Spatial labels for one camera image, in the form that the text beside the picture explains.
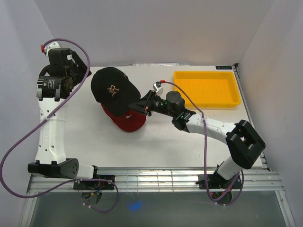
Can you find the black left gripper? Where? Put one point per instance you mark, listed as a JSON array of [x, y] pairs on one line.
[[81, 69]]

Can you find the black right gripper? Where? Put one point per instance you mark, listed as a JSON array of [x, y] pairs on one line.
[[142, 104]]

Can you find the red baseball cap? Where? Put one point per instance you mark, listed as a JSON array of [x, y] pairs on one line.
[[129, 122]]

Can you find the black sport baseball cap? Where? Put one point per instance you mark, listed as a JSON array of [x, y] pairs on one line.
[[113, 89]]

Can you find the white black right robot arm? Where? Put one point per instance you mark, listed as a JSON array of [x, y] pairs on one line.
[[244, 143]]

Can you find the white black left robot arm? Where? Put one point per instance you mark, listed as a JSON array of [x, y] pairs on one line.
[[55, 84]]

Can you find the yellow plastic bin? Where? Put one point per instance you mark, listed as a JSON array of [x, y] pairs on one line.
[[209, 89]]

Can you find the dark corner label sticker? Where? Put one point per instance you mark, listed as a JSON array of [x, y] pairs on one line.
[[223, 67]]

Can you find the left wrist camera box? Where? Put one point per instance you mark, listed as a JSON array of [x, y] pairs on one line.
[[53, 45]]

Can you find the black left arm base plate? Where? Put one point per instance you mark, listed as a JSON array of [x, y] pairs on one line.
[[95, 184]]

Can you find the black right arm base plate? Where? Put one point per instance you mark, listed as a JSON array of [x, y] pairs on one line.
[[215, 181]]

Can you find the aluminium front rail frame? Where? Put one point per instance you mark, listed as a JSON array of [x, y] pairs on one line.
[[157, 198]]

